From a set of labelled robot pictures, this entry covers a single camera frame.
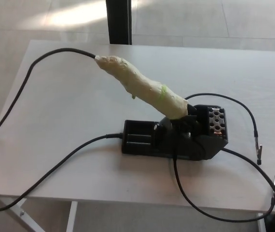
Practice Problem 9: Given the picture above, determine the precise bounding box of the white table leg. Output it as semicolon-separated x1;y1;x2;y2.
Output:
66;200;78;232
256;212;267;232

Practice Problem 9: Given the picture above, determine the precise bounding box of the black vertical pillar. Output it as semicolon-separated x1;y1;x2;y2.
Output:
105;0;133;45

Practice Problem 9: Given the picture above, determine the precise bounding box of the tape-wrapped soldering iron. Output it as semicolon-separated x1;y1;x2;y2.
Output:
94;55;196;120

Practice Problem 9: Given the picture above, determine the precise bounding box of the black soldering iron cable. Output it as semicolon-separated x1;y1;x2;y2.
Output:
0;47;123;211

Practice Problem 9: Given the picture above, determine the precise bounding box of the white diagonal table brace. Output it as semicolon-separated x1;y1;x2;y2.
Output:
0;196;44;232

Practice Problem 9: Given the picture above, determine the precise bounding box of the black soldering iron base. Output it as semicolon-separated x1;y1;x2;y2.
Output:
122;104;229;161

